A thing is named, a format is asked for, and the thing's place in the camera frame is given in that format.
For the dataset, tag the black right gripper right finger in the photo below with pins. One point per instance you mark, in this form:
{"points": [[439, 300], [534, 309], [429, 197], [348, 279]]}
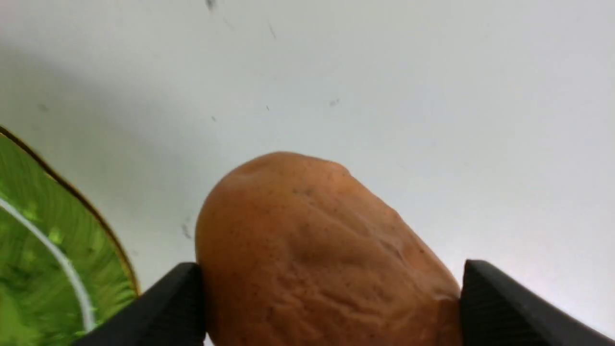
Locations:
{"points": [[496, 310]]}

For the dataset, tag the green ribbed plastic plate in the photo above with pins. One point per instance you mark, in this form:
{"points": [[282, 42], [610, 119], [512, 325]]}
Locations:
{"points": [[63, 272]]}

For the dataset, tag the toy potato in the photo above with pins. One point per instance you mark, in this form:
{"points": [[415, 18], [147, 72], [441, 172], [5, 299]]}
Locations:
{"points": [[295, 251]]}

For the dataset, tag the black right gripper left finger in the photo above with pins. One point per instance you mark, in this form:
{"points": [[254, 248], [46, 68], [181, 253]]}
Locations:
{"points": [[170, 313]]}

